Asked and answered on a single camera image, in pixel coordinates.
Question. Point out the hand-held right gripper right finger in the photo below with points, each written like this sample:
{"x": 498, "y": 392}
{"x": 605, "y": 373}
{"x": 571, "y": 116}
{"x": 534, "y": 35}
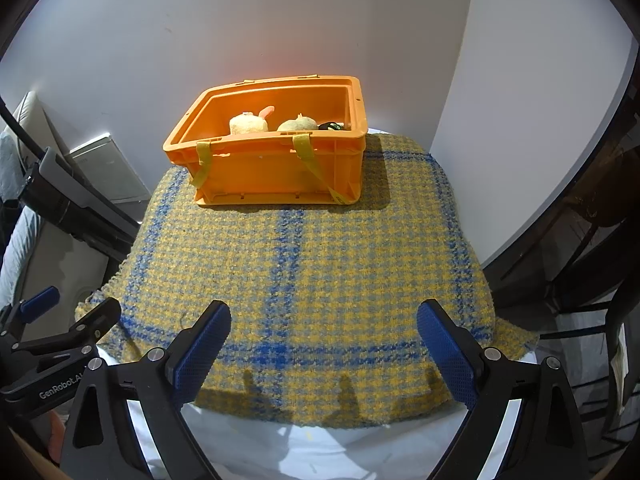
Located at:
{"x": 445, "y": 360}

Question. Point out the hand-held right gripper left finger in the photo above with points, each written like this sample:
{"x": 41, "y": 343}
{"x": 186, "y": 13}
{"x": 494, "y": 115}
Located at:
{"x": 200, "y": 355}

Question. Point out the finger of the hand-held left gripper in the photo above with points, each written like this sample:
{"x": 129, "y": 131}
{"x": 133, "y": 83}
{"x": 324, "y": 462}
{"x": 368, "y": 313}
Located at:
{"x": 95, "y": 317}
{"x": 40, "y": 300}

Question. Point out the orange plastic crate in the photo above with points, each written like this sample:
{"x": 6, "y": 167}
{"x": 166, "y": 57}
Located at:
{"x": 260, "y": 175}

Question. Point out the plush chick with green scarf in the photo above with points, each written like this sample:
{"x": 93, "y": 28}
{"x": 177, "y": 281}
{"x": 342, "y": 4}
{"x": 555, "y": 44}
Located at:
{"x": 247, "y": 124}

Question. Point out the plain yellow plush chick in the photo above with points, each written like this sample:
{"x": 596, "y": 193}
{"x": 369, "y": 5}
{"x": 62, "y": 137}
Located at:
{"x": 297, "y": 124}

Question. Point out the green ball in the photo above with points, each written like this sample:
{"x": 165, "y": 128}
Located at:
{"x": 331, "y": 126}

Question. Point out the yellow blue checked blanket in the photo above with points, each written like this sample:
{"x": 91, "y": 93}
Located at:
{"x": 310, "y": 280}

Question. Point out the white table cover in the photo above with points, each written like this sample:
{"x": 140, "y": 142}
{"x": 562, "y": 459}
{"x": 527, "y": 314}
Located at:
{"x": 310, "y": 450}

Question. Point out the white flat panel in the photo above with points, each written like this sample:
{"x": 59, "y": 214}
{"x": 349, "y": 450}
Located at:
{"x": 112, "y": 170}

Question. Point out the black chair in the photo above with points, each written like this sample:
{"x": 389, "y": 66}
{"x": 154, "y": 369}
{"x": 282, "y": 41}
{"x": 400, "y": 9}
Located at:
{"x": 590, "y": 270}

